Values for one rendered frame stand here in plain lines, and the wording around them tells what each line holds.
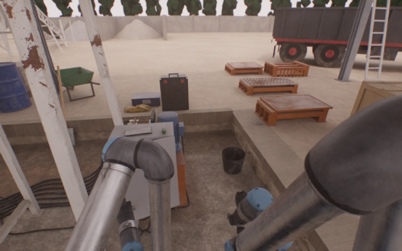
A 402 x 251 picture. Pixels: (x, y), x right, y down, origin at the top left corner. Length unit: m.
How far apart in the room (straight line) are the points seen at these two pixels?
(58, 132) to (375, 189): 0.99
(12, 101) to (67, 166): 4.36
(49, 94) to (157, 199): 0.59
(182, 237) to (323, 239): 1.25
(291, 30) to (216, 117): 6.04
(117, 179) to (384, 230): 0.69
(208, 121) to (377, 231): 3.49
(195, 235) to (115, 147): 1.64
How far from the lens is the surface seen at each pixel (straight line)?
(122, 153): 0.78
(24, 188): 2.77
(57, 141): 1.03
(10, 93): 5.33
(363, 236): 0.54
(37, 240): 2.76
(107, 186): 0.76
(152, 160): 0.75
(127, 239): 1.06
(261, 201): 0.81
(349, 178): 0.31
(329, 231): 2.15
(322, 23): 9.04
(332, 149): 0.32
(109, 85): 1.84
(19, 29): 1.01
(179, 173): 2.15
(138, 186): 1.41
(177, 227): 2.34
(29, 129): 4.49
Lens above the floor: 1.89
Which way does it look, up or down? 27 degrees down
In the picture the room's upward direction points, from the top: straight up
